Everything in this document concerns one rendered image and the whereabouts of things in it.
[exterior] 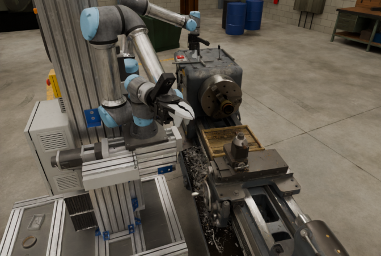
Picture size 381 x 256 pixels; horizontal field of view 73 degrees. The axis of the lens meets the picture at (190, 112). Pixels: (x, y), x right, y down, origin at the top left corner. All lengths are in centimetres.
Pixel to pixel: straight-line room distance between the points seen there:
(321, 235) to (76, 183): 130
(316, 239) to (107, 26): 108
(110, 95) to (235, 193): 80
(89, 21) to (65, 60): 36
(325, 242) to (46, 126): 133
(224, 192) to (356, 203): 179
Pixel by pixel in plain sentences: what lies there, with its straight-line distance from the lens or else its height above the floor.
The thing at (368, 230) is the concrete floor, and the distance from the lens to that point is 282.
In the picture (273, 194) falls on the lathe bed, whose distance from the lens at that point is 153.
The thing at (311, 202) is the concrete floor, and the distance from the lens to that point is 280.
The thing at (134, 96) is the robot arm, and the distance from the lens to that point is 95.
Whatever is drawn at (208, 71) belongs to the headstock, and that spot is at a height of 124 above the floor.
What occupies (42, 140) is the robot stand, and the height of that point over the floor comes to 116.
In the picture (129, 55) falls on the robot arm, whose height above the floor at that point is 141.
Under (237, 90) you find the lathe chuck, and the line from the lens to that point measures 190.
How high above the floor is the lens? 196
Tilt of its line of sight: 31 degrees down
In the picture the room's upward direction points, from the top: straight up
